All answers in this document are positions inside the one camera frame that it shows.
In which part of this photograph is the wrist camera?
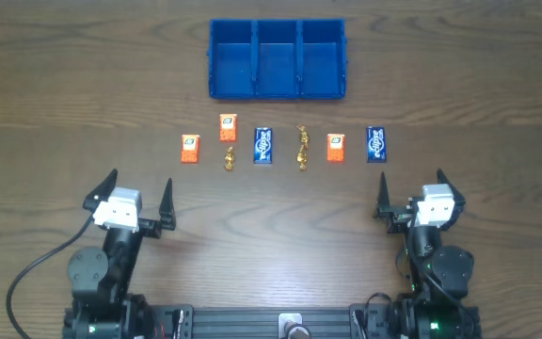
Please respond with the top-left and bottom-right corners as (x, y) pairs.
(414, 183), (456, 229)
(92, 186), (143, 233)

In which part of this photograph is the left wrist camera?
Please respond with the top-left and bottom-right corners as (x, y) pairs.
(92, 186), (143, 233)

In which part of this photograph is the blue candy pack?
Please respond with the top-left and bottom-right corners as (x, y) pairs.
(365, 125), (388, 164)
(252, 126), (274, 166)

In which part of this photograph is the orange candy box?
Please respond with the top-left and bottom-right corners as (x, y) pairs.
(180, 134), (201, 165)
(218, 113), (239, 143)
(326, 133), (346, 164)

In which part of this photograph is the mounting rail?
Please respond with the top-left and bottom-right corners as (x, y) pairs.
(62, 304), (483, 339)

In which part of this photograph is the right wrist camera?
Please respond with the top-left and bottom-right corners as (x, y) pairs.
(414, 183), (456, 229)

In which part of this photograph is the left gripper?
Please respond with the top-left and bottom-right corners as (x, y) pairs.
(82, 168), (177, 239)

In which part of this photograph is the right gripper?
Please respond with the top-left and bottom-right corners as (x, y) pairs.
(373, 168), (467, 235)

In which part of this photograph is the blue tray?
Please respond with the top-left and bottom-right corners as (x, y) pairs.
(207, 17), (348, 101)

